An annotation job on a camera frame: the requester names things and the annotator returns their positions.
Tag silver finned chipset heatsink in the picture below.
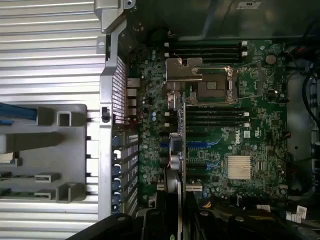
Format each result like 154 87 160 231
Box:
226 155 252 181

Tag black RAM slot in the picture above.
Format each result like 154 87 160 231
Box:
164 41 249 48
186 104 251 112
164 51 249 58
186 121 251 129
186 116 251 123
164 46 249 52
186 110 251 118
199 56 249 64

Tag dark power supply housing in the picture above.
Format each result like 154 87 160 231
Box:
136 0 320 41

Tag green Dell motherboard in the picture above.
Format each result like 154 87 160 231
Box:
136 39 289 201

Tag white barcode label tag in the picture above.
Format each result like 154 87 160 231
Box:
284 204 309 222

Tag yellow and black wire bundle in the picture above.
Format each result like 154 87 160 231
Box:
199 195 218 211

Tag black expansion slot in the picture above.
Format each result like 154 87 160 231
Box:
159 162 208 170

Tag white expansion slot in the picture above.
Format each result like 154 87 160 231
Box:
156 183 203 193

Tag blue cable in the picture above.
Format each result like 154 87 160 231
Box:
0 101 39 126

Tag silver open PC case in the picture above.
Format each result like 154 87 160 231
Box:
93 0 320 240

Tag round coin cell battery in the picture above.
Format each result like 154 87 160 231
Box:
264 53 277 65

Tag grey parts rack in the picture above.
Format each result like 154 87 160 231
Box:
0 103 89 204

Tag blue expansion slot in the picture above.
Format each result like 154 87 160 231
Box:
159 141 209 150

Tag CPU socket with metal frame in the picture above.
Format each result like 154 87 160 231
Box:
189 64 239 104

